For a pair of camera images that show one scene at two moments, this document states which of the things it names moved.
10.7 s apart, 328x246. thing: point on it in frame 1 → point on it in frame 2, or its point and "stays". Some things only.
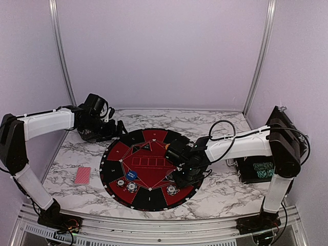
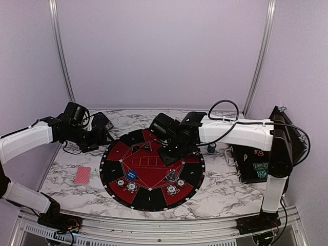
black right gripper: (180, 182) → (169, 161)
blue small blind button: (131, 175) stays
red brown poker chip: (121, 183) stays
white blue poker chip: (171, 190) stays
